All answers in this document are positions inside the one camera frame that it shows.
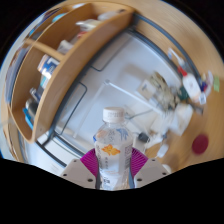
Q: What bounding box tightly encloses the clear spray bottle white nozzle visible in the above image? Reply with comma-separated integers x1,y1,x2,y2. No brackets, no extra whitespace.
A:
167,47,185,68

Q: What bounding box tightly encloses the white tissue pack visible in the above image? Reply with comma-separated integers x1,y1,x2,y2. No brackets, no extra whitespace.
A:
169,102,194,136

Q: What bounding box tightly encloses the black plug-in charger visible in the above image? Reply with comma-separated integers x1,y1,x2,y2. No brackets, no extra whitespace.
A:
137,131,150,143

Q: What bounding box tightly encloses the brown tree creature figure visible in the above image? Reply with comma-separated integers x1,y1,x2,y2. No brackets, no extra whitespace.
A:
149,71,178,110

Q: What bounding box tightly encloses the flat round red coaster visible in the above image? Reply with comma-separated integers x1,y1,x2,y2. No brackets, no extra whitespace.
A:
191,133,210,156

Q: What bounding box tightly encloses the grey metal desk frame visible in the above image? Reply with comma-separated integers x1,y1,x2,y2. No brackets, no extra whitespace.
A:
16,13,201,168

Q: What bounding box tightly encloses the wooden wall shelf unit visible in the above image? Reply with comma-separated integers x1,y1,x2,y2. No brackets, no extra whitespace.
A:
4,1,136,145

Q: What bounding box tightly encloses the clear plastic water bottle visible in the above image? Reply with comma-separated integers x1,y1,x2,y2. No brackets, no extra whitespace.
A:
92,106,135,191

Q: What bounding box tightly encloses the white pump bottle red pump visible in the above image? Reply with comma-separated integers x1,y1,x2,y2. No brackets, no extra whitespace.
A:
177,66,203,100

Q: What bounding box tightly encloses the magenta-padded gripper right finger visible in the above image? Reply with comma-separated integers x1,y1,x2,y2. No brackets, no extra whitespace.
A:
126,147,171,190

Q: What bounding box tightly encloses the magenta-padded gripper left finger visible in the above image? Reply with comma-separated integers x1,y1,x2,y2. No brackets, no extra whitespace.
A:
59,147,102,190

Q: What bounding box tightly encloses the small green packet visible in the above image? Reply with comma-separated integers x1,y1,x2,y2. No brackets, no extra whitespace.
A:
212,75,221,93

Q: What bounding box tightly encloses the white earbud case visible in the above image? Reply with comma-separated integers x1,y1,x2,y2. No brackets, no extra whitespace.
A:
156,143,170,159

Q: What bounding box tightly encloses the white thin desk lamp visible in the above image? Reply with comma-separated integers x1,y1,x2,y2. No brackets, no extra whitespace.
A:
104,78,165,115

